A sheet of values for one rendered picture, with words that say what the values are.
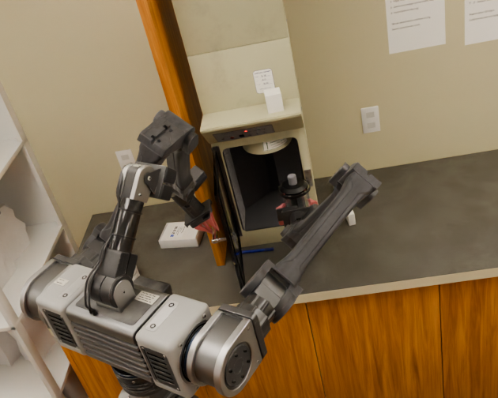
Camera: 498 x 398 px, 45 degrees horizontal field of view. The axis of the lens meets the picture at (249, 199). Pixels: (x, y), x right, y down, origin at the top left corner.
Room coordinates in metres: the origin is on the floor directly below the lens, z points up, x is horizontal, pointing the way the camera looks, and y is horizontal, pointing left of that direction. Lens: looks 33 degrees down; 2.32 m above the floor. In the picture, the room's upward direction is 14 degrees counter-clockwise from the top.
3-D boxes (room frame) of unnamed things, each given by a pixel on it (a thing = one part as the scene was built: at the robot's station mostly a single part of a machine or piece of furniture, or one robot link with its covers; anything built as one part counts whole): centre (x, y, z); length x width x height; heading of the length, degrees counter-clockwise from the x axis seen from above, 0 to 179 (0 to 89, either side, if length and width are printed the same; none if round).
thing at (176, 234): (1.96, 0.29, 0.96); 0.16 x 0.12 x 0.04; 72
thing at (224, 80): (1.91, -0.10, 1.33); 0.32 x 0.25 x 0.77; 81
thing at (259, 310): (0.90, 0.06, 1.45); 0.09 x 0.08 x 0.12; 51
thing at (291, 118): (1.73, -0.07, 1.46); 0.32 x 0.12 x 0.10; 81
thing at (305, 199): (1.66, -0.15, 1.14); 0.11 x 0.11 x 0.21
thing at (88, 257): (1.21, 0.44, 1.45); 0.09 x 0.08 x 0.12; 51
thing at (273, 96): (1.72, -0.15, 1.54); 0.05 x 0.05 x 0.06; 86
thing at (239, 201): (1.91, -0.10, 1.19); 0.26 x 0.24 x 0.35; 81
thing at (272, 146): (1.88, -0.11, 1.34); 0.18 x 0.18 x 0.05
